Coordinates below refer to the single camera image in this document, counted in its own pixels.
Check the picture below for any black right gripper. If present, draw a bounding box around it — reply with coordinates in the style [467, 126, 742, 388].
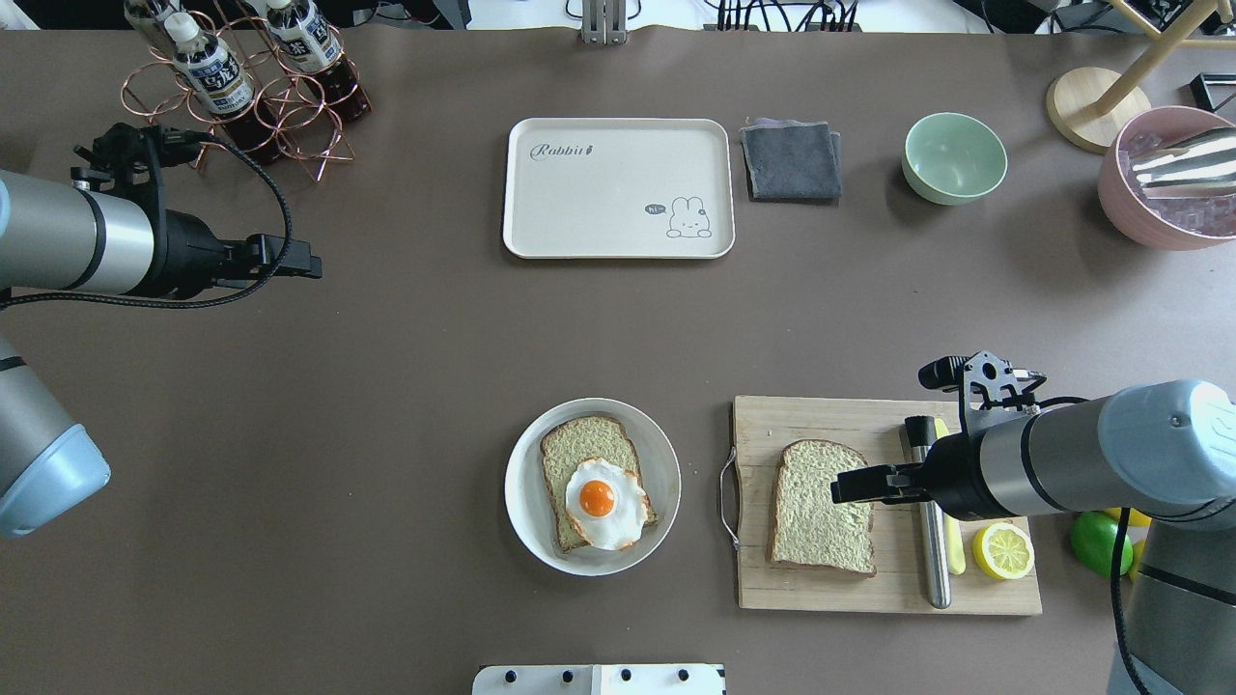
[831, 432, 995, 522]

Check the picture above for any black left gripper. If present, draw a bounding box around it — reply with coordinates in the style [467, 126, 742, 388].
[145, 210, 323, 301]

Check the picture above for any bread slice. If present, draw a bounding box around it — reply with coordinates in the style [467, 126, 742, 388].
[540, 416, 655, 553]
[770, 439, 878, 578]

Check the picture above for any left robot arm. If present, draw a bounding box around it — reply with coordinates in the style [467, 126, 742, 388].
[2, 164, 323, 540]

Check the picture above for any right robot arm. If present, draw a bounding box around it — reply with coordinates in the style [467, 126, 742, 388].
[831, 373, 1235, 694]

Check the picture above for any cream rabbit tray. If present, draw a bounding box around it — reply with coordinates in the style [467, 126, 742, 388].
[502, 117, 735, 261]

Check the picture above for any steel muddler black tip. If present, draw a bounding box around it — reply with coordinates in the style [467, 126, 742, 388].
[904, 416, 952, 610]

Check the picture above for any wooden cutting board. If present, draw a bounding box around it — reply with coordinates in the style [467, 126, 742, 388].
[730, 394, 1043, 616]

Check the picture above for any half lemon slice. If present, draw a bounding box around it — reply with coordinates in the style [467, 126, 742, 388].
[971, 522, 1036, 580]

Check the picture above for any tea bottle front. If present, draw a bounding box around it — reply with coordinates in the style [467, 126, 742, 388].
[163, 12, 283, 164]

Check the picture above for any tea bottle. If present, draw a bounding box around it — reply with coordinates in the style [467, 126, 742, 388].
[163, 12, 283, 164]
[124, 0, 183, 59]
[265, 1, 371, 122]

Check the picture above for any green lime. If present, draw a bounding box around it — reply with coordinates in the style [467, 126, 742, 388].
[1070, 510, 1133, 579]

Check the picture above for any tea bottle back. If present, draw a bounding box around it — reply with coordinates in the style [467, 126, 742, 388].
[265, 1, 371, 122]

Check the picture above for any yellow lemon near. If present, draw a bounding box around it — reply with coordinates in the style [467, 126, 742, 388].
[1125, 540, 1146, 582]

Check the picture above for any fried egg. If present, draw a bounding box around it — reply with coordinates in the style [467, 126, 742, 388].
[566, 458, 653, 552]

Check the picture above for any green ceramic bowl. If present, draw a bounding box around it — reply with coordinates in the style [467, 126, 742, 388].
[901, 113, 1009, 207]

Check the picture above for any bread slice under egg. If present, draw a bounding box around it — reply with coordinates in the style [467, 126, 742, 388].
[540, 416, 655, 553]

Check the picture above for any grey folded cloth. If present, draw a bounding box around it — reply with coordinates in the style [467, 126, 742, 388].
[739, 119, 844, 203]

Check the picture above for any white round plate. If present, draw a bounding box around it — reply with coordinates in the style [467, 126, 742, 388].
[506, 399, 681, 576]

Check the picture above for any pink bowl with ice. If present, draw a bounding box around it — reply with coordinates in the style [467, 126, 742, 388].
[1098, 106, 1234, 251]

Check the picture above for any wooden cup tree stand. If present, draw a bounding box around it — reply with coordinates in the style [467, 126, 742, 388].
[1046, 1, 1234, 155]

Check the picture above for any metal ice scoop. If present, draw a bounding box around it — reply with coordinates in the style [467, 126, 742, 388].
[1130, 126, 1235, 199]

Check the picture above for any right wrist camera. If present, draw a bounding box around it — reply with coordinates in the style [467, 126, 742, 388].
[917, 350, 1047, 438]

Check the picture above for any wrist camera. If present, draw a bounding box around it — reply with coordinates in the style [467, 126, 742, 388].
[917, 350, 1047, 438]
[70, 124, 205, 214]

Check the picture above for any copper wire bottle rack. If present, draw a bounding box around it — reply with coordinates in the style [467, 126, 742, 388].
[121, 1, 355, 181]

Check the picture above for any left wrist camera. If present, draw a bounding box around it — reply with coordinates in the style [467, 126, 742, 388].
[70, 124, 205, 214]

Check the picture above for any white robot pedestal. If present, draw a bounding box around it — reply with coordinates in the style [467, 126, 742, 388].
[471, 663, 728, 694]

